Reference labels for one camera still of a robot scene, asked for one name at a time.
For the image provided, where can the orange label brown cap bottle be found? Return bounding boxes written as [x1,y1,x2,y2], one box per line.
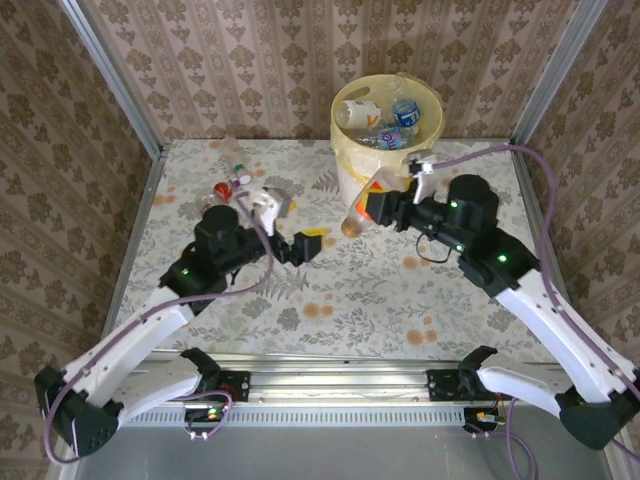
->
[340,167,409,239]

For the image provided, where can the purple label plastic bottle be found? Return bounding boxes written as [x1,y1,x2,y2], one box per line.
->
[375,124,407,152]

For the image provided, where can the white label plastic bottle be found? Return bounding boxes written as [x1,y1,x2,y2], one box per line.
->
[338,98,383,129]

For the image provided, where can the white ribbed plastic bin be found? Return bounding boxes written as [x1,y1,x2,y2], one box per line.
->
[329,73,445,211]

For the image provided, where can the yellow bin liner bag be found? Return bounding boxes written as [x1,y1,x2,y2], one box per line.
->
[329,72,445,174]

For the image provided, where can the red label plastic bottle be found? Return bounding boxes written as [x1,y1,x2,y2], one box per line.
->
[198,180,235,212]

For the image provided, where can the floral patterned tablecloth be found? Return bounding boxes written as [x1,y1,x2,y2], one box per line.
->
[107,138,581,362]

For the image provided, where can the clear unlabelled plastic bottle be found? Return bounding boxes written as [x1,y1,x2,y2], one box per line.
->
[219,135,252,175]

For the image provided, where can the small controller board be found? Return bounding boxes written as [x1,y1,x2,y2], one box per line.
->
[183,403,236,442]
[462,405,504,435]

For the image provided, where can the grey metal sheet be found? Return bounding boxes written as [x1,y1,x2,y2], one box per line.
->
[47,422,621,480]

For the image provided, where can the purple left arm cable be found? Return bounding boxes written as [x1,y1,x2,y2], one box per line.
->
[43,194,276,464]

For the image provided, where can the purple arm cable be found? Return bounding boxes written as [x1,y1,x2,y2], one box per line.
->
[43,194,276,464]
[430,144,640,480]

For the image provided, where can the thin black cable loop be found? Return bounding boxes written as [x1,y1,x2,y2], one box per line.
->
[416,230,452,265]

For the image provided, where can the aluminium table side rail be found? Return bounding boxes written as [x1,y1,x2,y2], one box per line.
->
[94,147,169,366]
[508,139,589,351]

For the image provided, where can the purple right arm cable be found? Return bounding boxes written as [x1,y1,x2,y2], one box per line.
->
[430,144,640,480]

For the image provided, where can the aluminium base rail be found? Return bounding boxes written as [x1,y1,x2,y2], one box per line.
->
[74,349,566,407]

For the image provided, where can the aluminium frame post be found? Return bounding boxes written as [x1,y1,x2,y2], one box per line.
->
[512,0,610,147]
[56,0,169,157]

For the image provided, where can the slotted grey cable duct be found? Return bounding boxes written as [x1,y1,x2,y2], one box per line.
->
[89,403,469,427]

